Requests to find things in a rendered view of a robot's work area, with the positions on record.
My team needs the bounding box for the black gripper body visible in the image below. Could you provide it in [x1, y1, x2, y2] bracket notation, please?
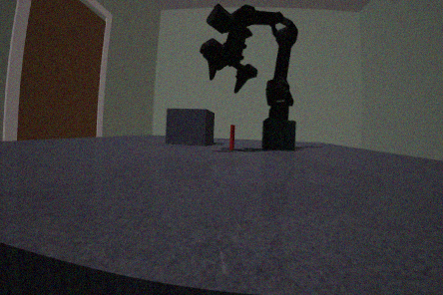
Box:
[201, 35, 257, 79]

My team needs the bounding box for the red peg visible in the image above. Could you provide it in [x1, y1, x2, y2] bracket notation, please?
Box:
[229, 125, 235, 150]

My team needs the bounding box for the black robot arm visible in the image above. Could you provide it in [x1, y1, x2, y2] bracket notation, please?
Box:
[207, 3, 298, 121]

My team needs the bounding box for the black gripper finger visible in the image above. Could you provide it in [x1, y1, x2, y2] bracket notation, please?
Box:
[234, 72, 253, 93]
[203, 49, 222, 80]

